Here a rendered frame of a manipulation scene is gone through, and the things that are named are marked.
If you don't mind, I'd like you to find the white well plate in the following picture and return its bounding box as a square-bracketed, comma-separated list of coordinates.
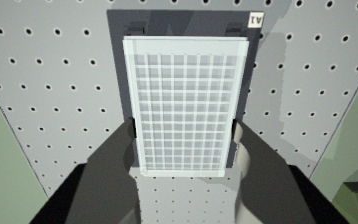
[123, 36, 249, 177]

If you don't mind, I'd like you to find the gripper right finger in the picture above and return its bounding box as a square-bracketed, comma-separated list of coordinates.
[231, 117, 350, 224]

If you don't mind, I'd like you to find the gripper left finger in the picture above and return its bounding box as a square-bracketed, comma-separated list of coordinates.
[29, 116, 141, 224]

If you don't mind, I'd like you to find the grey perforated base plate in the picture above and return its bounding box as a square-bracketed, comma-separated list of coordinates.
[0, 0, 358, 224]

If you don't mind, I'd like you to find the dark grey plate nest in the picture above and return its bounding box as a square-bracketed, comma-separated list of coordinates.
[106, 9, 265, 121]

